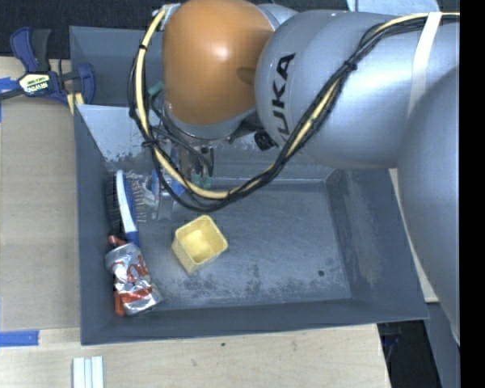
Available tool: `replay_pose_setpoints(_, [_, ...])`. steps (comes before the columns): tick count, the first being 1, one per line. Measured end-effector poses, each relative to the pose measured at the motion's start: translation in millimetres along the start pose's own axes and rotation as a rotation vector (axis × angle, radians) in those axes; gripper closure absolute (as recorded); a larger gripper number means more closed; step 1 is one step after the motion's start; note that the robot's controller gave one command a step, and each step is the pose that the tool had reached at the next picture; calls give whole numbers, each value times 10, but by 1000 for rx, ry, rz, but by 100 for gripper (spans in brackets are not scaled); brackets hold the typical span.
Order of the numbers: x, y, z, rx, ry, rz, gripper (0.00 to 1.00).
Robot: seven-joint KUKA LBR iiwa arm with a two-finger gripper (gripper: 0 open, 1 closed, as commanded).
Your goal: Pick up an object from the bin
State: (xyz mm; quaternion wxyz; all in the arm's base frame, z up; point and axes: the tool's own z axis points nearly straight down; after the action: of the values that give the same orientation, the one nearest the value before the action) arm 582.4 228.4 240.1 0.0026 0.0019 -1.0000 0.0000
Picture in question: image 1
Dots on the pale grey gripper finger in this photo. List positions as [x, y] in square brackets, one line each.
[165, 206]
[152, 190]

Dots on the blue and white brush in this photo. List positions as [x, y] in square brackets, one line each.
[126, 208]

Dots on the yellow square cup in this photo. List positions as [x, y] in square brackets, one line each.
[200, 244]

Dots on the pale wood board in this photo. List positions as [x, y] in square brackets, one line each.
[36, 216]

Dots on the grey metal bin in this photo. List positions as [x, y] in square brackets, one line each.
[275, 241]

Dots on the black cylinder on white bracket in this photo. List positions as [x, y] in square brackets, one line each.
[266, 140]

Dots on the crushed silver and red can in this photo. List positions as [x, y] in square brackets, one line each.
[131, 275]

